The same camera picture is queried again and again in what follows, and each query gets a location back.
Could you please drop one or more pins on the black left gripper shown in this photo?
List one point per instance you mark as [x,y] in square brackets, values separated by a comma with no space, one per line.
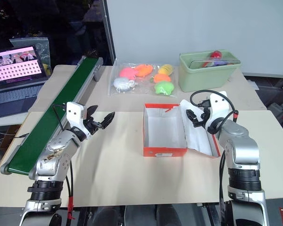
[92,126]

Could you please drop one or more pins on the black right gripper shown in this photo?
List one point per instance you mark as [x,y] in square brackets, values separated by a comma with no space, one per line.
[205,115]

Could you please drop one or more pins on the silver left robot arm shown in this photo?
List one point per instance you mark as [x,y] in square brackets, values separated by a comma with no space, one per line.
[56,153]

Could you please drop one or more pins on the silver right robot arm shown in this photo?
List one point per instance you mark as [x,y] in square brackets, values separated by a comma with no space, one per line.
[244,150]

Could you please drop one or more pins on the orange shoe box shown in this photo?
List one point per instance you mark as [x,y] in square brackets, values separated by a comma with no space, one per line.
[165,131]

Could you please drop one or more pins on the green conveyor belt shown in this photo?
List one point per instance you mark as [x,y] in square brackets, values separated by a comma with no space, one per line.
[61,99]

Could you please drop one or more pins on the white round toy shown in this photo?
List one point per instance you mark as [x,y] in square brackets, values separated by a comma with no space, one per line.
[122,84]

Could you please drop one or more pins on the green plastic bin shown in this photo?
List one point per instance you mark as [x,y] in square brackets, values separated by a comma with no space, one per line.
[202,77]

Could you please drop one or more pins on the pink fish toy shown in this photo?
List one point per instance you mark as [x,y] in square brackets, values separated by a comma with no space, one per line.
[127,73]

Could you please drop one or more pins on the orange round toy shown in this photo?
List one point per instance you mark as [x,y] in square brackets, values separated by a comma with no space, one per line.
[162,77]

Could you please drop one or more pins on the clear plastic toy bag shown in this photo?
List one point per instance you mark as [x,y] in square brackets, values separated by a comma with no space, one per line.
[143,82]

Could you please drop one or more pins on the yellow striped toy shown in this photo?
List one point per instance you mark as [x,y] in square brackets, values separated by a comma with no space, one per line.
[166,69]

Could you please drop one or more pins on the purple toy in bin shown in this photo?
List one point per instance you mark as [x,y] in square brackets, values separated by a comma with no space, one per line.
[220,63]

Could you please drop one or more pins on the orange fish toy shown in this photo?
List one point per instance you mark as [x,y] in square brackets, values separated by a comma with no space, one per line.
[143,70]

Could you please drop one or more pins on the red toy in bin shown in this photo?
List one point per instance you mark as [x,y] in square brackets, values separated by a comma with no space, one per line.
[215,55]

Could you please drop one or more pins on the grey bag on floor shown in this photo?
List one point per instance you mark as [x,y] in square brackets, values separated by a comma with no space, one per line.
[281,115]

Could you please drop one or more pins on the open laptop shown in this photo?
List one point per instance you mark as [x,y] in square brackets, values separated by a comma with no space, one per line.
[14,77]

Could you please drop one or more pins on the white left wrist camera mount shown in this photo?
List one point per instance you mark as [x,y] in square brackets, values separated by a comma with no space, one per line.
[75,113]

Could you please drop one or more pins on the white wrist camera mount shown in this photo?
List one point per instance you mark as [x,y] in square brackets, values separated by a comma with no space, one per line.
[75,113]
[218,106]

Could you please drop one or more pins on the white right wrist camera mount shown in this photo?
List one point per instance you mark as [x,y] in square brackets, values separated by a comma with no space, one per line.
[218,106]

